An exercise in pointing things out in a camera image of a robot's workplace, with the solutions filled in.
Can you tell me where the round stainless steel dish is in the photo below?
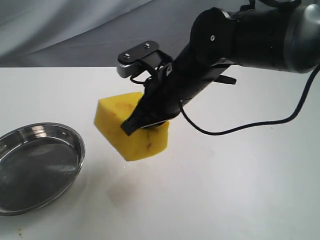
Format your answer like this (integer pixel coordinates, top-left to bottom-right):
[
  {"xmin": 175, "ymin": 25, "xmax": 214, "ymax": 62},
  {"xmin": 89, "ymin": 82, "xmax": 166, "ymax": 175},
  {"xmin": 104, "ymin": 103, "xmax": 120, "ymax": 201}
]
[{"xmin": 0, "ymin": 122, "xmax": 86, "ymax": 217}]

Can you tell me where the yellow sponge block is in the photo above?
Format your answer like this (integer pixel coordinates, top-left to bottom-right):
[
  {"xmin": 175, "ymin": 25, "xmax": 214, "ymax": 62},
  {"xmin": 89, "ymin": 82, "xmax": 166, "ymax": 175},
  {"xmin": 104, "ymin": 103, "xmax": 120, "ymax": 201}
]
[{"xmin": 94, "ymin": 92, "xmax": 169, "ymax": 162}]

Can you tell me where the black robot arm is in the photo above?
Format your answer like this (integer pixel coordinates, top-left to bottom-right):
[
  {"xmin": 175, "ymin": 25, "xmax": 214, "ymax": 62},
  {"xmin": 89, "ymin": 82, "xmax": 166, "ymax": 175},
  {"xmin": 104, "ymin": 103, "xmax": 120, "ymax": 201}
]
[{"xmin": 117, "ymin": 0, "xmax": 320, "ymax": 136}]

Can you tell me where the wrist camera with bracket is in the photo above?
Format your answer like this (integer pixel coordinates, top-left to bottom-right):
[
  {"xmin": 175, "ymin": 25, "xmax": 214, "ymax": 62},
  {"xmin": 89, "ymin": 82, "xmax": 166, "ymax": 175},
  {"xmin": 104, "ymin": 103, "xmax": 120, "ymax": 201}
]
[{"xmin": 116, "ymin": 40, "xmax": 173, "ymax": 79}]

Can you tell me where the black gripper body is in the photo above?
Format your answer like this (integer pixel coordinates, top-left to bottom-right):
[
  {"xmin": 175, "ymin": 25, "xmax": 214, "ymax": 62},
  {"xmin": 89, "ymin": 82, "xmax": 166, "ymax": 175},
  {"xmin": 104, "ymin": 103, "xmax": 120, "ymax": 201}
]
[{"xmin": 140, "ymin": 60, "xmax": 218, "ymax": 125}]

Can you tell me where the grey backdrop cloth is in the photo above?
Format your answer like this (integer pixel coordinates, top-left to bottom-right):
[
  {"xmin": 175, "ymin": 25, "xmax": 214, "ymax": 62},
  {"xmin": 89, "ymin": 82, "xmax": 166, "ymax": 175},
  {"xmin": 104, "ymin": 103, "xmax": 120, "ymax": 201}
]
[{"xmin": 0, "ymin": 0, "xmax": 246, "ymax": 68}]

